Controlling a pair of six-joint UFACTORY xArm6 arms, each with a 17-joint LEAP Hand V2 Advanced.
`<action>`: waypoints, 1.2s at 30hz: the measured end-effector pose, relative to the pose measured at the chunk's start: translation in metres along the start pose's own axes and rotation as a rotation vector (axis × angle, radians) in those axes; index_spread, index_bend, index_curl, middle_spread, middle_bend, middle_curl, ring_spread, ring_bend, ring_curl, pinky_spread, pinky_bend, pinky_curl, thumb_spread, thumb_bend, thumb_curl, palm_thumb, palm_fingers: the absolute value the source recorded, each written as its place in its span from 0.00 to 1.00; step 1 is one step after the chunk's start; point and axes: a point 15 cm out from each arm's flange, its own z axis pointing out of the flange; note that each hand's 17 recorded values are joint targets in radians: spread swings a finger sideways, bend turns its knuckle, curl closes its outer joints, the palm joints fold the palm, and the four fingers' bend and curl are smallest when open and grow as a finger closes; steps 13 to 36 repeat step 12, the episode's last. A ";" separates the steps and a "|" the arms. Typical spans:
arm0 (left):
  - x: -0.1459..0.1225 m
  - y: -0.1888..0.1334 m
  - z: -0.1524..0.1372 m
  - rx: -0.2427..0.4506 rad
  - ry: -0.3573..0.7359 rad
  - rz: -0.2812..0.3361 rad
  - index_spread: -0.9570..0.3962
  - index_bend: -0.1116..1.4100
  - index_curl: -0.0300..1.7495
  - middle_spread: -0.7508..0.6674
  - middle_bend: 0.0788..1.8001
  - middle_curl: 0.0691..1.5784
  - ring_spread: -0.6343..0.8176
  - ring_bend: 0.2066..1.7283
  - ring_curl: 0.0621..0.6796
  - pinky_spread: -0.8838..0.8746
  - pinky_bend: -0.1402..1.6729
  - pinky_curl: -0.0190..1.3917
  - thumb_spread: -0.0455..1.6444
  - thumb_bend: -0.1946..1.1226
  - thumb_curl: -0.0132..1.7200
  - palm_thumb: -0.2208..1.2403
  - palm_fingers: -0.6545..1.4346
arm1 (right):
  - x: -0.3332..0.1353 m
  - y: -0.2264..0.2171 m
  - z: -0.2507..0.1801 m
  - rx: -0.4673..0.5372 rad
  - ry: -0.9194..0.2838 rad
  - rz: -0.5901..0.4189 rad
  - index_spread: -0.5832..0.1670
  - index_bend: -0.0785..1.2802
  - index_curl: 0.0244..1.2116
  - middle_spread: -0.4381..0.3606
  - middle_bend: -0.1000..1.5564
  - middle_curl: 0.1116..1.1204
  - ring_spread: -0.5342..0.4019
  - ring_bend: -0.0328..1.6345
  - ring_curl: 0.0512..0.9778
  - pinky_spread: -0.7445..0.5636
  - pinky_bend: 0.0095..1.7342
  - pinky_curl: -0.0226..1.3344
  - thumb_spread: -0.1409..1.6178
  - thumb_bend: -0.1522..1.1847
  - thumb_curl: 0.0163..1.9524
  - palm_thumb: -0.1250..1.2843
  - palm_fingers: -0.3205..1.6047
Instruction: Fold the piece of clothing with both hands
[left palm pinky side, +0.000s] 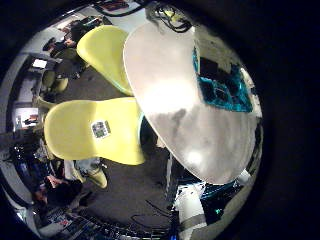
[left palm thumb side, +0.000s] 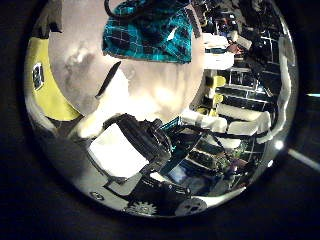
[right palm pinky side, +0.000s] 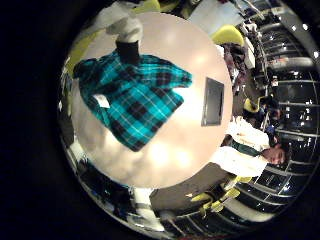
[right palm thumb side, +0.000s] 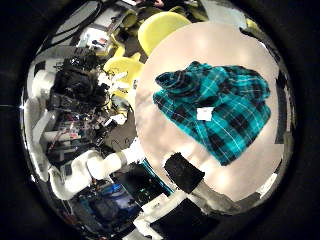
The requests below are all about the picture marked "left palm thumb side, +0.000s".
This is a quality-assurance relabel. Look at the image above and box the teal plaid shirt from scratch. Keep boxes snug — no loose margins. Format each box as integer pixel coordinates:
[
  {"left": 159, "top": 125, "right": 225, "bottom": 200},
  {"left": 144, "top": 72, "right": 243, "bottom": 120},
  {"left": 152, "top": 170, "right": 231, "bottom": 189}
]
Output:
[{"left": 101, "top": 0, "right": 196, "bottom": 65}]

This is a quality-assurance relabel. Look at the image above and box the plain yellow chair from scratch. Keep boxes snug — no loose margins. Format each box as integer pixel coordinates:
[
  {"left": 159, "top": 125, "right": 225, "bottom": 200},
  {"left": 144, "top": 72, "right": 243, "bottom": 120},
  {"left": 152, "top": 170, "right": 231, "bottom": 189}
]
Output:
[{"left": 205, "top": 75, "right": 228, "bottom": 89}]

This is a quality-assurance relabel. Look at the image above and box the yellow chair with label sticker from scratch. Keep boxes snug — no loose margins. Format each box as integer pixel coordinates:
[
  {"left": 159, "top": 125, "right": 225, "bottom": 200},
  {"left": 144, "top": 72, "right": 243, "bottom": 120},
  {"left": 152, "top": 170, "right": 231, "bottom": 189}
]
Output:
[{"left": 26, "top": 37, "right": 83, "bottom": 123}]

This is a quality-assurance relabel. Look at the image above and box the black cable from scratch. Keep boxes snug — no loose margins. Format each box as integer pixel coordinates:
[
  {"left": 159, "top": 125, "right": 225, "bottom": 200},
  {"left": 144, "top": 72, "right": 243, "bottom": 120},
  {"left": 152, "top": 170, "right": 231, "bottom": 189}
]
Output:
[{"left": 103, "top": 0, "right": 151, "bottom": 20}]

